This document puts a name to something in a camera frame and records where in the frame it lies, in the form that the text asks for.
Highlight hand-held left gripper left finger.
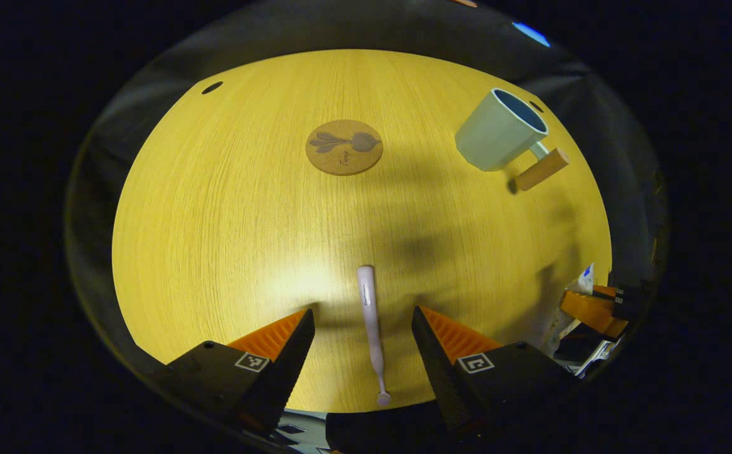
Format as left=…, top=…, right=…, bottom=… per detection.
left=151, top=309, right=316, bottom=436

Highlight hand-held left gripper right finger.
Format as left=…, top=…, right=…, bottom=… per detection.
left=411, top=306, right=584, bottom=442

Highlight pale pink toothbrush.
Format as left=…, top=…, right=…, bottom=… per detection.
left=357, top=265, right=393, bottom=406

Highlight pale green cup wooden handle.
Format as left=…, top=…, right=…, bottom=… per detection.
left=455, top=88, right=571, bottom=193

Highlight round cork coaster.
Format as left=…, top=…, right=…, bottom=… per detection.
left=306, top=120, right=383, bottom=176

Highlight yellow wooden desktop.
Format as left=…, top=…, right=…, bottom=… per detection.
left=112, top=49, right=613, bottom=414

